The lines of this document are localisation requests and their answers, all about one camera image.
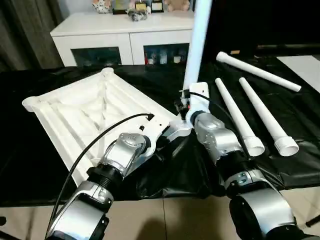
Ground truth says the white cabinet with glass doors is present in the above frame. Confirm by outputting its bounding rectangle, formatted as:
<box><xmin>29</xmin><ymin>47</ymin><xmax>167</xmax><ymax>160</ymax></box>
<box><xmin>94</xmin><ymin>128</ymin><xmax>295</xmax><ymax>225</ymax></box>
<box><xmin>49</xmin><ymin>11</ymin><xmax>200</xmax><ymax>68</ymax></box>

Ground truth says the beige plush teddy bear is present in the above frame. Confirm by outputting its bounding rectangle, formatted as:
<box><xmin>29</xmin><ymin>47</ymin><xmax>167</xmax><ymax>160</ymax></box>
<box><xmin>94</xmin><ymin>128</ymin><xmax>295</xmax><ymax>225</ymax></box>
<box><xmin>164</xmin><ymin>0</ymin><xmax>190</xmax><ymax>12</ymax></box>

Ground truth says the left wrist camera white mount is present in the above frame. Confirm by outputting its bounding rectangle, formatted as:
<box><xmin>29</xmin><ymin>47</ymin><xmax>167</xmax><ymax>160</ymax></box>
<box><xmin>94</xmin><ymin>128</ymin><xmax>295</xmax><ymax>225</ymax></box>
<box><xmin>136</xmin><ymin>113</ymin><xmax>174</xmax><ymax>159</ymax></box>

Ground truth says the black framed plaque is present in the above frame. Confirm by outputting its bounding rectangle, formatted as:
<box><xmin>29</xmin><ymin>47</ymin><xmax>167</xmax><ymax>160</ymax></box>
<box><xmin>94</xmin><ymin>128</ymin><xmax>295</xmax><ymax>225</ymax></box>
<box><xmin>112</xmin><ymin>0</ymin><xmax>131</xmax><ymax>15</ymax></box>
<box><xmin>134</xmin><ymin>0</ymin><xmax>148</xmax><ymax>12</ymax></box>
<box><xmin>151</xmin><ymin>0</ymin><xmax>165</xmax><ymax>14</ymax></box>

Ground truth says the black mat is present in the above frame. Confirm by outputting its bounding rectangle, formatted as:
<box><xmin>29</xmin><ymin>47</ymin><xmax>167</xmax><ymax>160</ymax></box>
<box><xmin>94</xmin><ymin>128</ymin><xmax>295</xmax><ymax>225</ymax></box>
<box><xmin>0</xmin><ymin>53</ymin><xmax>320</xmax><ymax>208</ymax></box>

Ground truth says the grey curtain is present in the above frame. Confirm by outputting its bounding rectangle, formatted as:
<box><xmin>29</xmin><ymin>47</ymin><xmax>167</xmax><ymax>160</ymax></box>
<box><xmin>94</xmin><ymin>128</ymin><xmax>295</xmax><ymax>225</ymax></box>
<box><xmin>0</xmin><ymin>0</ymin><xmax>66</xmax><ymax>73</ymax></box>

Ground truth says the white plastic table top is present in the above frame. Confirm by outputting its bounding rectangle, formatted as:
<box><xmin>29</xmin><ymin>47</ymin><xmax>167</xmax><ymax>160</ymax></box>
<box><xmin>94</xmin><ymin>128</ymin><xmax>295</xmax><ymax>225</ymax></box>
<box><xmin>21</xmin><ymin>67</ymin><xmax>194</xmax><ymax>186</ymax></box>

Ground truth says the white plastic table leg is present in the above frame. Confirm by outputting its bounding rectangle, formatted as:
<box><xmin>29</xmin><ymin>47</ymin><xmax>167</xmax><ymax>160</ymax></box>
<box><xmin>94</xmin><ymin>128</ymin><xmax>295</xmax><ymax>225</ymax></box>
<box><xmin>172</xmin><ymin>0</ymin><xmax>214</xmax><ymax>132</ymax></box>
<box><xmin>238</xmin><ymin>77</ymin><xmax>300</xmax><ymax>158</ymax></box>
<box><xmin>214</xmin><ymin>77</ymin><xmax>266</xmax><ymax>158</ymax></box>
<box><xmin>216</xmin><ymin>51</ymin><xmax>303</xmax><ymax>93</ymax></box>

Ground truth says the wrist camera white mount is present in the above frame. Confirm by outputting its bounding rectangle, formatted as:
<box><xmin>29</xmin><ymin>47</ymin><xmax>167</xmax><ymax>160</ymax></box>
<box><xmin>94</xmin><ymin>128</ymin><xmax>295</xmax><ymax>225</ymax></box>
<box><xmin>136</xmin><ymin>113</ymin><xmax>174</xmax><ymax>159</ymax></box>
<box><xmin>186</xmin><ymin>81</ymin><xmax>211</xmax><ymax>127</ymax></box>

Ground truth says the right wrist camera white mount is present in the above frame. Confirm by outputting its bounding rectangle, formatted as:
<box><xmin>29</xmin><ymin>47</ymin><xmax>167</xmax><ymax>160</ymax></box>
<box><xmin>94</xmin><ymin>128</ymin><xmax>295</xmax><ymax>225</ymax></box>
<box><xmin>186</xmin><ymin>81</ymin><xmax>211</xmax><ymax>127</ymax></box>

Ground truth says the black box with yellow label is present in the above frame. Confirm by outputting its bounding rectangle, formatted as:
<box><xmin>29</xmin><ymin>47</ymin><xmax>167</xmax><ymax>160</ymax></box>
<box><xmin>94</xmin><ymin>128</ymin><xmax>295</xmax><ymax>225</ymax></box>
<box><xmin>202</xmin><ymin>0</ymin><xmax>320</xmax><ymax>60</ymax></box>

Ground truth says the white spotted plush toy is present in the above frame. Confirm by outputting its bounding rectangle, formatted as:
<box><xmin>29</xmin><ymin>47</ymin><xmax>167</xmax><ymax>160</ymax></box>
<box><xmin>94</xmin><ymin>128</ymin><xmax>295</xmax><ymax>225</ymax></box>
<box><xmin>92</xmin><ymin>0</ymin><xmax>113</xmax><ymax>14</ymax></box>

